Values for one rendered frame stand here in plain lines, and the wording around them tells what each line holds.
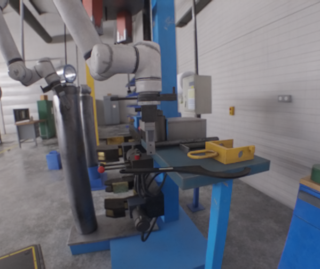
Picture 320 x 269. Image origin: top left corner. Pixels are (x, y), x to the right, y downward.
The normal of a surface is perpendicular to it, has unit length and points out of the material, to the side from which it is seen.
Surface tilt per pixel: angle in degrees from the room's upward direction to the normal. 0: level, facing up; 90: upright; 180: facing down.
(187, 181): 90
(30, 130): 90
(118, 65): 133
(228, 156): 90
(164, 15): 90
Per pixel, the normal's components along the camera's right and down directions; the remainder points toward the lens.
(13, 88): 0.28, 0.18
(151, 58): 0.51, 0.15
